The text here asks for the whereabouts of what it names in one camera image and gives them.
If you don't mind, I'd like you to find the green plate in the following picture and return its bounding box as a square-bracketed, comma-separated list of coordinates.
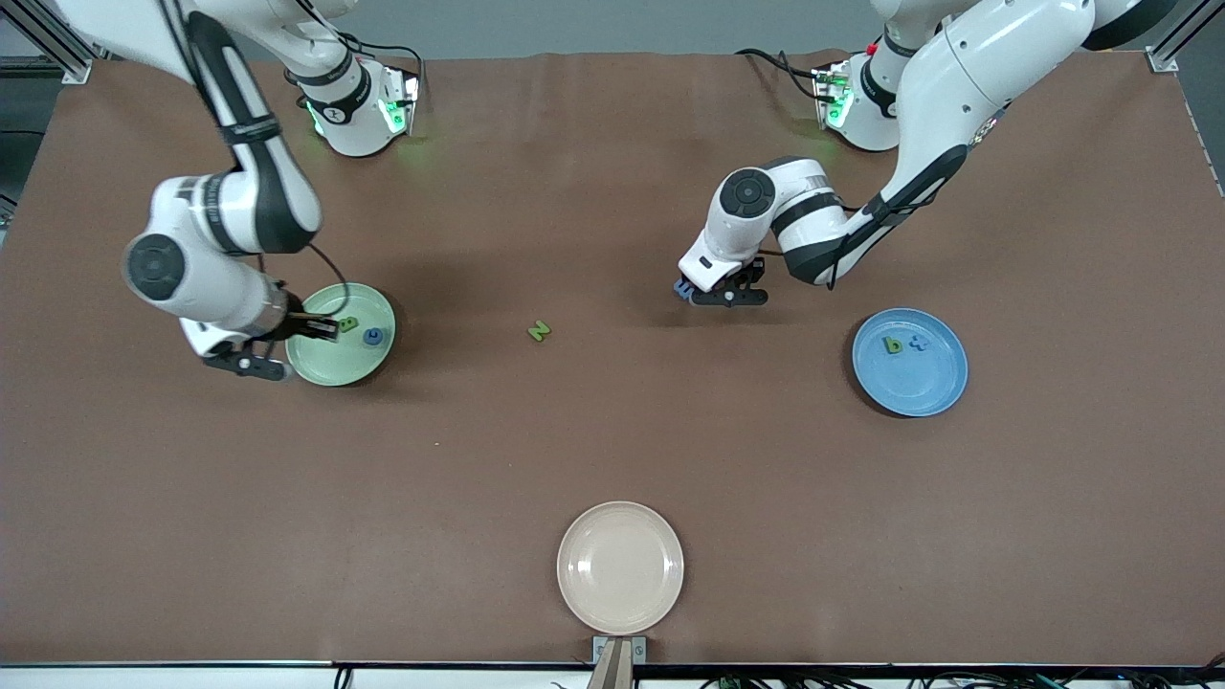
[285, 282, 396, 388]

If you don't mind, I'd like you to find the blue plate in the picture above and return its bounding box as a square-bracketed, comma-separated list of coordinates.
[852, 307, 969, 418]

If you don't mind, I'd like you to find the brown table cover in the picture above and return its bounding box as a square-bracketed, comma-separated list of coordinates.
[0, 48, 1225, 667]

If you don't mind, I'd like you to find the beige plate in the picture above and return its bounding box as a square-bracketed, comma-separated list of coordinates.
[557, 500, 685, 635]

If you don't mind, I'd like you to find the black left arm base cable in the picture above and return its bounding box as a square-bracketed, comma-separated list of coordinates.
[735, 46, 835, 102]

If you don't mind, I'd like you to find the black arm base cable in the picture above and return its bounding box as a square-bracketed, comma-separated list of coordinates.
[325, 29, 428, 92]
[735, 46, 835, 102]

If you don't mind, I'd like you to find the black right arm base cable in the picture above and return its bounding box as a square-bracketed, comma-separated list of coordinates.
[325, 29, 428, 92]

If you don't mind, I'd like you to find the aluminium frame profile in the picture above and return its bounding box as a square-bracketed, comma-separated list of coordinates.
[0, 0, 130, 85]
[1144, 0, 1225, 76]

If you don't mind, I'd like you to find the grey camera pole bracket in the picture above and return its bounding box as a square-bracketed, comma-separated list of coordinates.
[589, 635, 648, 689]

